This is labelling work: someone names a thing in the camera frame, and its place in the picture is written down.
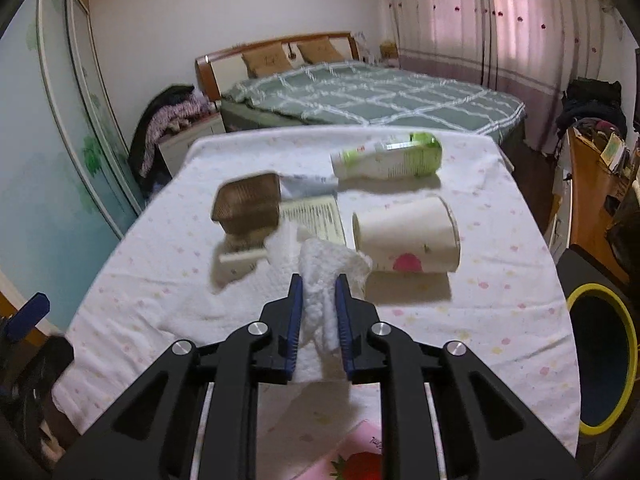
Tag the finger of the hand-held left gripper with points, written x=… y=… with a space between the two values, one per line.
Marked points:
x=30 y=312

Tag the brown pillow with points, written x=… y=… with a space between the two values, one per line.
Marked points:
x=320 y=51
x=265 y=60

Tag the pile of clothes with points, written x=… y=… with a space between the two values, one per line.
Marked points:
x=160 y=115

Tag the white nightstand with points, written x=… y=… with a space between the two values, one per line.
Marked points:
x=185 y=137

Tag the small beige box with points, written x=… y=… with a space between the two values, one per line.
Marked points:
x=237 y=260

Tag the grey blue packet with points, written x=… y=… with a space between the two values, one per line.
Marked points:
x=305 y=185

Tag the yellow rimmed trash bin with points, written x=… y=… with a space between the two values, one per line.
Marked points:
x=600 y=360

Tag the white paper tissue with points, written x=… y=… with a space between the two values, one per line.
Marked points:
x=320 y=280

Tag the sliding door wardrobe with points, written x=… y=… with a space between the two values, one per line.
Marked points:
x=50 y=135

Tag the dark bag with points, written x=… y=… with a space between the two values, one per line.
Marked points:
x=595 y=100

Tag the pink strawberry packet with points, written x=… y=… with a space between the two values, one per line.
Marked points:
x=355 y=460

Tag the white printed paper box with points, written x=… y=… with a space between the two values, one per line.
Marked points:
x=315 y=217

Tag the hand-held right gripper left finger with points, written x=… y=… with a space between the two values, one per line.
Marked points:
x=296 y=312

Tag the green checked quilt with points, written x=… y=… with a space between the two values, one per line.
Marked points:
x=375 y=92

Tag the wooden bed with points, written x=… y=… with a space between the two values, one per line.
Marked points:
x=215 y=67

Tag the white flowered paper cup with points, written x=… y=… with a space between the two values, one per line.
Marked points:
x=405 y=237

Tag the wooden desk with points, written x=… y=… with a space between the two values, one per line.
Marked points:
x=585 y=195

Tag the small cardboard box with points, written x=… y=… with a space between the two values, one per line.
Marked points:
x=388 y=50

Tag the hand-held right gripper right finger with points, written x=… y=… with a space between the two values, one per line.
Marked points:
x=342 y=320

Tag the brown plastic tray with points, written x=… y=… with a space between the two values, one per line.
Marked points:
x=245 y=202

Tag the green white wipes packet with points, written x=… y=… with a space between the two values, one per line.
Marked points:
x=385 y=160

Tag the pink curtain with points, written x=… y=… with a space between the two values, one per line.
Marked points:
x=500 y=20

